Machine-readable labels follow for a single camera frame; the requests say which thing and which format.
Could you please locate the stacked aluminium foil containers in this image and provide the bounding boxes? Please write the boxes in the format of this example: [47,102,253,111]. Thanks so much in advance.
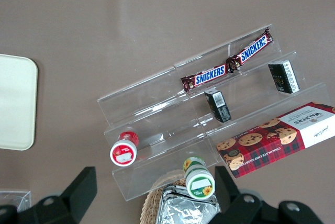
[157,184,222,224]

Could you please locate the oval light wicker basket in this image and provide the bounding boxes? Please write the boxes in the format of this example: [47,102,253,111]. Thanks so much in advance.
[140,174,189,224]

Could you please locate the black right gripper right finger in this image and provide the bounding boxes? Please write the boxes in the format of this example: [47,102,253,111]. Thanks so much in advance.
[208,165,323,224]

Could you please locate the green lid small cup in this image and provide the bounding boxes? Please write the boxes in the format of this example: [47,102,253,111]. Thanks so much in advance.
[182,156,216,199]

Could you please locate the red tartan cookie box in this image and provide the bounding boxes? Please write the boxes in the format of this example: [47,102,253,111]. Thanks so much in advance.
[216,101,335,180]

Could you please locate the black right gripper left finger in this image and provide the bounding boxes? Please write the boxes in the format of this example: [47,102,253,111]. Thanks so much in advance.
[0,166,98,224]

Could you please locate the clear acrylic bottle rack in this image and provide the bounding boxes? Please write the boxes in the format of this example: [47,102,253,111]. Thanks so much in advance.
[0,188,32,213]

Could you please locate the small black box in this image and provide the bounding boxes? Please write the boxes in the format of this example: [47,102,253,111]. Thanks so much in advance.
[204,89,232,124]
[268,60,301,94]

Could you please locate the red lid small cup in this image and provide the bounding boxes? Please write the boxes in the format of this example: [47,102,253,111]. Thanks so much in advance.
[109,131,140,167]

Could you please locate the cream rectangular plastic tray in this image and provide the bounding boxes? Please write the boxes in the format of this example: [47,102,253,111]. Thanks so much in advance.
[0,53,39,151]

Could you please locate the clear acrylic stepped display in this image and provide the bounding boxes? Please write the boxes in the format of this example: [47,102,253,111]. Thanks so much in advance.
[97,24,335,203]

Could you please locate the Snickers chocolate bar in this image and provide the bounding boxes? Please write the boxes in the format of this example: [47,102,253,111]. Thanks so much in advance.
[226,27,274,72]
[180,64,231,93]

